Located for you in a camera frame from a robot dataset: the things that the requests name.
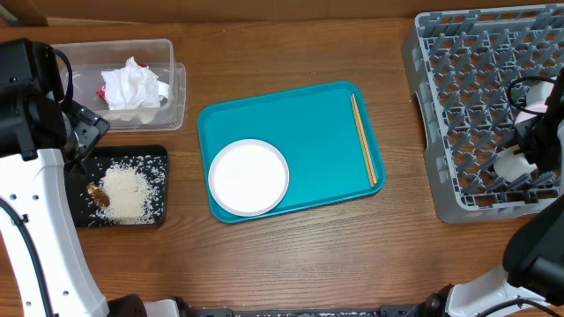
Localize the pink bowl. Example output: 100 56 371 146
514 101 547 126

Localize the red snack wrapper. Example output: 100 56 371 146
97 85 106 101

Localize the white paper cup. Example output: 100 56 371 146
493 144 537 182

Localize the white napkin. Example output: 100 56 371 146
100 56 169 111

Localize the brown food scrap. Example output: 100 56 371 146
86 182 110 208

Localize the white rice pile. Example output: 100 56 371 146
83 155 167 226

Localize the white round plate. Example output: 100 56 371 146
207 139 290 217

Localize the grey bowl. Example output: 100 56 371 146
526 81 553 106

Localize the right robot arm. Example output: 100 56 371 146
408 75 563 317

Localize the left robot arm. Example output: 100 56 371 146
1 38 193 317

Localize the grey dishwasher rack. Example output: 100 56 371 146
402 4 563 224

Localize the clear plastic bin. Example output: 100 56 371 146
53 39 187 133

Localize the black plastic tray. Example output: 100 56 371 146
64 145 167 227

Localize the teal serving tray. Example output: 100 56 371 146
197 81 386 217

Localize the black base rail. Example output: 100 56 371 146
190 304 422 317

